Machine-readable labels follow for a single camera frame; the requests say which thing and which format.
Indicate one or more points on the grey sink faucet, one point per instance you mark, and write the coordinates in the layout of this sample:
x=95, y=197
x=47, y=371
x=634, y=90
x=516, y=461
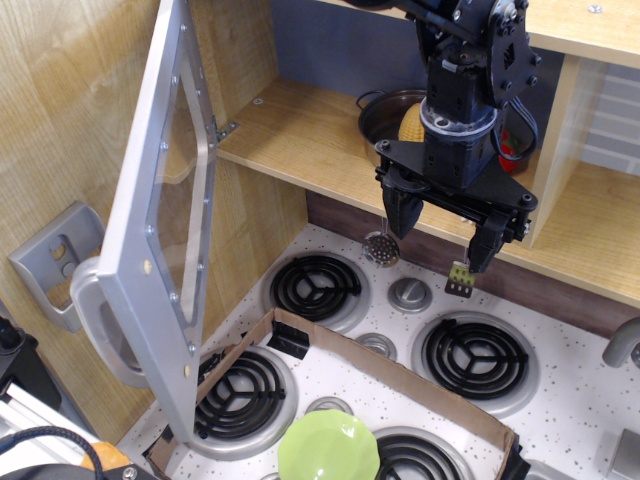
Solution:
x=623, y=345

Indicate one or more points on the lower grey stove knob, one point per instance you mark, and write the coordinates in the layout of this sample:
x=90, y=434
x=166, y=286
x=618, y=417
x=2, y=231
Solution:
x=329, y=403

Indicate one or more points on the red toy strawberry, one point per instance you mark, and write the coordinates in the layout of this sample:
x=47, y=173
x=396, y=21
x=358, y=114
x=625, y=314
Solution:
x=513, y=146

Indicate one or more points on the hanging slotted skimmer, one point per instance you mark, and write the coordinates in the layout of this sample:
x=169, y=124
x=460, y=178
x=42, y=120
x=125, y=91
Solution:
x=380, y=248

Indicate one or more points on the green plastic plate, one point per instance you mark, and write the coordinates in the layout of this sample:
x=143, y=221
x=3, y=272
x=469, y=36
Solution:
x=328, y=444

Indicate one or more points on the middle grey stove knob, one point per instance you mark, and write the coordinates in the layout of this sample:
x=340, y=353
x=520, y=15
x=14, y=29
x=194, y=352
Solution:
x=379, y=344

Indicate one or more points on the wooden shelf cabinet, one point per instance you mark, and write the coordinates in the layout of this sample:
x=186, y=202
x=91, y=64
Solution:
x=288, y=73

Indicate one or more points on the front left stove burner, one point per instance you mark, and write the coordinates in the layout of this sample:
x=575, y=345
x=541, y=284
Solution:
x=248, y=410

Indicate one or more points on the brown cardboard barrier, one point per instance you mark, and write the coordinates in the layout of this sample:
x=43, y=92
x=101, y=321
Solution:
x=381, y=393

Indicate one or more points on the black device at left edge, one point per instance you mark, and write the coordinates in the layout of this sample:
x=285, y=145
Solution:
x=22, y=366

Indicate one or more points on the orange sponge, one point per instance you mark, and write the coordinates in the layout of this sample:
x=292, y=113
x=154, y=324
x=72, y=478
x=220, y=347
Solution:
x=110, y=456

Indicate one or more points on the back left stove burner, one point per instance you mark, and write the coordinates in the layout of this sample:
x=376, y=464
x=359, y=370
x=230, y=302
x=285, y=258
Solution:
x=324, y=288

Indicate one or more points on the hanging green spatula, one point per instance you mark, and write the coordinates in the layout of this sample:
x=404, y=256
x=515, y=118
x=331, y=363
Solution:
x=460, y=280

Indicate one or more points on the grey stove knob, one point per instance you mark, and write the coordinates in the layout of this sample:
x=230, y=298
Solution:
x=329, y=403
x=379, y=344
x=410, y=295

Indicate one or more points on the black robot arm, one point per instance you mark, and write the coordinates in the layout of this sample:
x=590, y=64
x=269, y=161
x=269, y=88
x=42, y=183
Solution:
x=478, y=61

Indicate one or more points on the grey wall holder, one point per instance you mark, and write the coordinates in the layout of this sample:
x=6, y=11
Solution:
x=50, y=257

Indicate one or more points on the back right stove burner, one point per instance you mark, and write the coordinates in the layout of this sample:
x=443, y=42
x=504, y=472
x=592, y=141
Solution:
x=479, y=357

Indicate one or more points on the silver microwave door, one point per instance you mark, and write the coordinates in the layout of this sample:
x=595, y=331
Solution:
x=153, y=265

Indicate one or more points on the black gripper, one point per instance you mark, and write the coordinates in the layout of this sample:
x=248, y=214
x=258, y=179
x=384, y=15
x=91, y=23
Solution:
x=456, y=168

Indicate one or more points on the steel cooking pot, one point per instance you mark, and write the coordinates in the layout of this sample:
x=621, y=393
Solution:
x=381, y=114

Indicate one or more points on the yellow toy corn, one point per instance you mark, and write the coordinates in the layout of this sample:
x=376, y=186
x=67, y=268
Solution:
x=411, y=128

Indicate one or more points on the front right stove burner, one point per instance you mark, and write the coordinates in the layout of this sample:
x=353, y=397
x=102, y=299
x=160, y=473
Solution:
x=411, y=453

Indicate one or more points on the grey door handle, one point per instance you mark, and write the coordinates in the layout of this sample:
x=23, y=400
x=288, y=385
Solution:
x=101, y=325

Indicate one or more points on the stove burner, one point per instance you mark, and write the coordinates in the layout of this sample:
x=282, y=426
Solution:
x=479, y=357
x=248, y=410
x=324, y=288
x=411, y=453

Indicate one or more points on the upper grey stove knob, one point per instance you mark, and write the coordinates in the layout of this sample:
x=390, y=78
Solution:
x=410, y=295

